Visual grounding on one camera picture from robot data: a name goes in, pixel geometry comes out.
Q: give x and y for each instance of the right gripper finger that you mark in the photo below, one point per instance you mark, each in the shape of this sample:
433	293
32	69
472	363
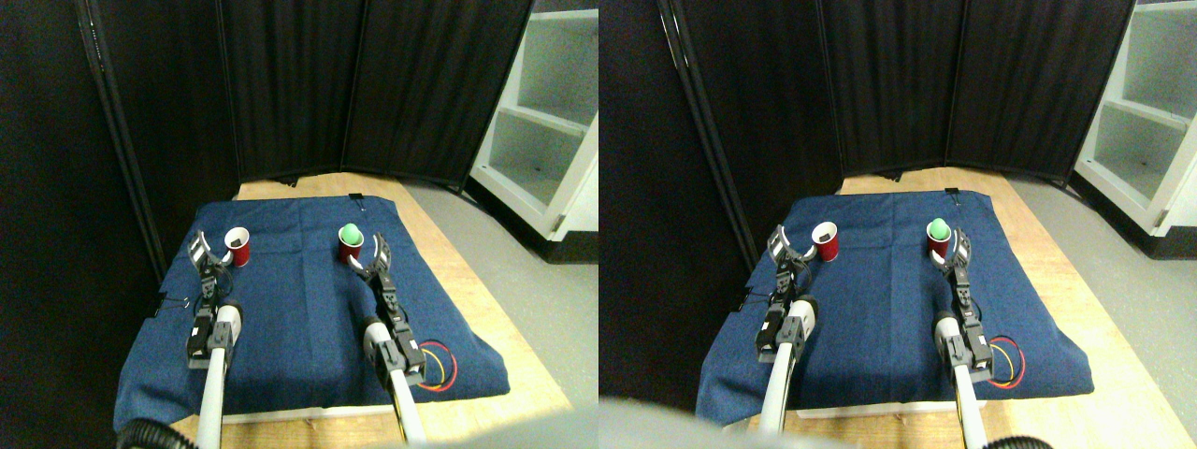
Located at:
361	268
963	249
944	265
383	254

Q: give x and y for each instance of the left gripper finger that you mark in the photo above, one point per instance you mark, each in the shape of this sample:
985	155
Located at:
802	258
201	251
223	262
780	246

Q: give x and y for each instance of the red cup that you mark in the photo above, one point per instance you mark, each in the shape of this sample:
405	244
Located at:
349	252
238	251
936	248
827	247

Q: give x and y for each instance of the green ball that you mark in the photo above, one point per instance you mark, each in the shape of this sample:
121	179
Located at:
939	227
352	232

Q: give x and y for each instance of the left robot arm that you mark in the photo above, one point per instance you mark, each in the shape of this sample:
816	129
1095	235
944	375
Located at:
211	393
776	393

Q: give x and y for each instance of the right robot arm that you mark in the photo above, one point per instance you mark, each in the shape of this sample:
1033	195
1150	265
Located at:
968	402
404	393

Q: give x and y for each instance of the dark blue cloth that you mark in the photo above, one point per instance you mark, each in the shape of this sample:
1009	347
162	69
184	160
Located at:
888	309
299	309

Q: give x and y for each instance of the black curtain stand pole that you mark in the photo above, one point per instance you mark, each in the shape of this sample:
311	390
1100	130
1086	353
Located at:
699	117
112	112

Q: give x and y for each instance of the white shelf unit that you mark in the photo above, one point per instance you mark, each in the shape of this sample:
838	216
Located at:
1155	84
561	84

